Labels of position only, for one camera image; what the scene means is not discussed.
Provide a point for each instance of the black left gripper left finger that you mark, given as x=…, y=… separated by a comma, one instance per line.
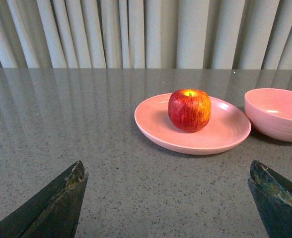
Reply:
x=53, y=212

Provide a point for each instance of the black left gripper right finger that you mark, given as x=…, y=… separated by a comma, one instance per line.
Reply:
x=272, y=194

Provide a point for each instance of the red yellow apple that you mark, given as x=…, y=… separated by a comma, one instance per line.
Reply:
x=189, y=109

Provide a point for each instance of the pink bowl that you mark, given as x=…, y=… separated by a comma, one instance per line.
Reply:
x=270, y=112

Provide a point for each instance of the pink plate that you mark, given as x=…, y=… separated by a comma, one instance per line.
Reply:
x=227, y=128

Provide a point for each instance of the white pleated curtain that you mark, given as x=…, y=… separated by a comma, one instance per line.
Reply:
x=191, y=34

